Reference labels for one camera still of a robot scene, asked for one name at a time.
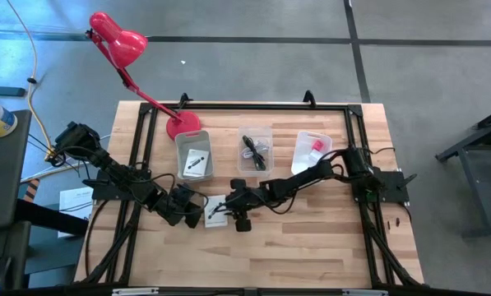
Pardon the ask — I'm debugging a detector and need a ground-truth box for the orange black striped post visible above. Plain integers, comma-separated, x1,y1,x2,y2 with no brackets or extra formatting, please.
22,177,41,206

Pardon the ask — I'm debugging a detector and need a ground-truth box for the red desk lamp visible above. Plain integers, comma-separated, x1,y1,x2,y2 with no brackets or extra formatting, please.
86,11,203,141

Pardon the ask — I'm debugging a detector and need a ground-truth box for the clear plastic bin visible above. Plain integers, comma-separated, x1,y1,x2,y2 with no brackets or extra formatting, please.
236,126,275,178

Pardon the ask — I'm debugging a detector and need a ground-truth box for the black aluminium table frame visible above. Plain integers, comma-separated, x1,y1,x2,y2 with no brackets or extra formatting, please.
74,100,427,296

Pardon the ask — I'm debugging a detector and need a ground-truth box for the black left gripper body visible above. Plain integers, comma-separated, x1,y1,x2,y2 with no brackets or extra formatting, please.
162,183,203,229

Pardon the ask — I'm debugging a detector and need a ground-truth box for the black flat floor bar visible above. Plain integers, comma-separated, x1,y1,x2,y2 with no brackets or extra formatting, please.
0,85,27,98

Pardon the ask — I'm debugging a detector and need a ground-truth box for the white plastic bin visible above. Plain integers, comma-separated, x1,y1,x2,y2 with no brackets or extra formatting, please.
290,130,334,176

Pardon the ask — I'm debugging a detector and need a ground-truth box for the white paper sheet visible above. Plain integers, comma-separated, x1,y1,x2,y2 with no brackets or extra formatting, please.
58,187,95,238

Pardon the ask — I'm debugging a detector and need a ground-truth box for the silver bracket plate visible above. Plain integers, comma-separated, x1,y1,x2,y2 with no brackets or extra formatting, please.
342,289,389,296
112,287,160,296

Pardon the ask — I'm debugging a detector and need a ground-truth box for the yellow cable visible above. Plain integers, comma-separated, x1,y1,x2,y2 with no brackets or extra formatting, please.
5,0,59,160

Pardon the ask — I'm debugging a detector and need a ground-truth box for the black metal cart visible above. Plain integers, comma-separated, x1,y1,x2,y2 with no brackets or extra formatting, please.
435,104,491,239

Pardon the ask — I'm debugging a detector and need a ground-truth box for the white card reader box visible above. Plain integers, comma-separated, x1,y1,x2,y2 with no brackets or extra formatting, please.
182,148,211,178
203,194,229,229

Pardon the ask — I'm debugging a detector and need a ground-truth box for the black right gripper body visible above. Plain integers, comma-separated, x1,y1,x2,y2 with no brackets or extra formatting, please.
230,178,269,233

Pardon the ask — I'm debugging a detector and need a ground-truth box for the black side desk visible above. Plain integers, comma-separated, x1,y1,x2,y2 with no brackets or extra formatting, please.
0,109,33,289

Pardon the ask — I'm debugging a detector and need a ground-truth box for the grey plastic bin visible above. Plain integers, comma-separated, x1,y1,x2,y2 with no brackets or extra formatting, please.
174,129,215,183

